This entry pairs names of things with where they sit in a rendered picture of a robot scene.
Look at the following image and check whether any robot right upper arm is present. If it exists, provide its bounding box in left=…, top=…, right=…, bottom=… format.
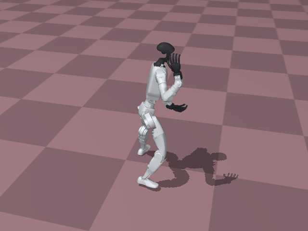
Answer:
left=155, top=70, right=173, bottom=103

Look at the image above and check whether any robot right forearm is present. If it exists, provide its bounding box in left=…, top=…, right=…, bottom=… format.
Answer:
left=162, top=75, right=183, bottom=101

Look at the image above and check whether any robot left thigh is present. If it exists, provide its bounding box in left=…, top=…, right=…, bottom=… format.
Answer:
left=137, top=106, right=149, bottom=137

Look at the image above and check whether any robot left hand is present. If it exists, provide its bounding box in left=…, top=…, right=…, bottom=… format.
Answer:
left=166, top=103, right=187, bottom=112

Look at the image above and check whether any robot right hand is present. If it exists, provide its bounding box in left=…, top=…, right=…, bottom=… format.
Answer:
left=167, top=53, right=182, bottom=79

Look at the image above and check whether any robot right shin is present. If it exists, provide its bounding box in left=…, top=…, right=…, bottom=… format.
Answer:
left=142, top=152, right=165, bottom=180

